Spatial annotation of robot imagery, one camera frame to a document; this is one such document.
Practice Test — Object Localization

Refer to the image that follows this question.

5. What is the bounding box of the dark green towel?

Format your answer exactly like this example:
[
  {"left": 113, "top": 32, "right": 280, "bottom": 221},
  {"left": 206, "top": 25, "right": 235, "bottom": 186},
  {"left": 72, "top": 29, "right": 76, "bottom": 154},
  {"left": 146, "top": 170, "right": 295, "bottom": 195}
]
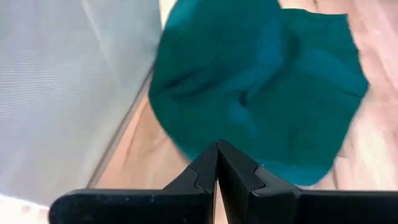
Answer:
[{"left": 148, "top": 0, "right": 370, "bottom": 187}]

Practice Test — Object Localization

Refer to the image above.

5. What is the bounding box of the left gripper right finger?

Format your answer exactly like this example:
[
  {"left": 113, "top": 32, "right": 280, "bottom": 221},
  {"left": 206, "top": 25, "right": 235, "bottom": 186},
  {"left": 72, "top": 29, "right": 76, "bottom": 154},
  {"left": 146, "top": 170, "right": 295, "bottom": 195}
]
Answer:
[{"left": 216, "top": 139, "right": 398, "bottom": 224}]

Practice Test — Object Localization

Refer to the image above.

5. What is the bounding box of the white towel with red checks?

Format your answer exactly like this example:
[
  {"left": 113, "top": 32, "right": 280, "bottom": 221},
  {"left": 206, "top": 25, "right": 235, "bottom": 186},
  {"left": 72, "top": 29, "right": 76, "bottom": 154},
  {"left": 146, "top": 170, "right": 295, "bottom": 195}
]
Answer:
[{"left": 0, "top": 194, "right": 50, "bottom": 224}]

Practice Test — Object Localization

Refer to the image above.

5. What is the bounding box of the cardboard box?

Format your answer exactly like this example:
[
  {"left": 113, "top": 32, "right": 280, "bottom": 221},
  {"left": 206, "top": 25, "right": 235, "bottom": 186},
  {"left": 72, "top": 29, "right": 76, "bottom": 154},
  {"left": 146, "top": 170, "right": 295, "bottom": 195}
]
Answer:
[{"left": 0, "top": 0, "right": 164, "bottom": 206}]

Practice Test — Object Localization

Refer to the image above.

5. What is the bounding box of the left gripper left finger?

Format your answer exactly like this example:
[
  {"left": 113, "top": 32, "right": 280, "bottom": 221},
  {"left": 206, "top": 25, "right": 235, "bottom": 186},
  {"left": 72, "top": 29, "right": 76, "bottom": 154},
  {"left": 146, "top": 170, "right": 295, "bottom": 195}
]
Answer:
[{"left": 48, "top": 141, "right": 219, "bottom": 224}]

